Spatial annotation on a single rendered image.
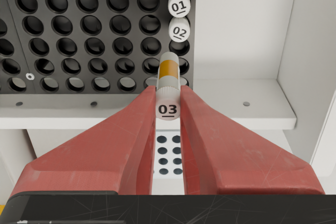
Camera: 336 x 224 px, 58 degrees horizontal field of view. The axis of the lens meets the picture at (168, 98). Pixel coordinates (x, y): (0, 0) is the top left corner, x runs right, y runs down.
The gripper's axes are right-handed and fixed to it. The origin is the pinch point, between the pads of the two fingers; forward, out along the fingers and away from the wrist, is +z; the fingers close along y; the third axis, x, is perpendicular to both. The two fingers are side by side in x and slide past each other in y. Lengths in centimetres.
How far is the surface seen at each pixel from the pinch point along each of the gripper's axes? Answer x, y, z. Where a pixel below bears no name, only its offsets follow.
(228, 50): 4.4, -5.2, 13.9
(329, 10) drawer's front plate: -1.3, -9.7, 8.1
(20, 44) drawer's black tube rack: 0.9, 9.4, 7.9
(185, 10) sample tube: -1.8, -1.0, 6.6
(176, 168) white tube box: 24.6, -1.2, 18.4
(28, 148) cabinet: 26.1, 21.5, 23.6
